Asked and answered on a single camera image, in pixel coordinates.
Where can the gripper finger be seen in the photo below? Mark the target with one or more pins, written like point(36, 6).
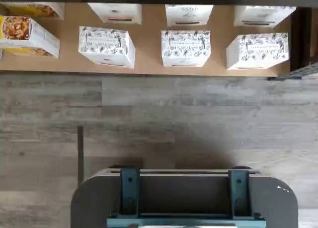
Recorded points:
point(129, 193)
point(239, 193)

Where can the yellow white granola box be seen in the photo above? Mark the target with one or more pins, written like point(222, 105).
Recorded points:
point(27, 36)
point(37, 10)

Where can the thin dark strip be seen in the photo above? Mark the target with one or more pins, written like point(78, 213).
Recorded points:
point(80, 156)

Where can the white floral print carton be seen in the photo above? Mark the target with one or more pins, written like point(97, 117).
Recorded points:
point(106, 45)
point(115, 13)
point(257, 50)
point(189, 14)
point(185, 48)
point(263, 15)

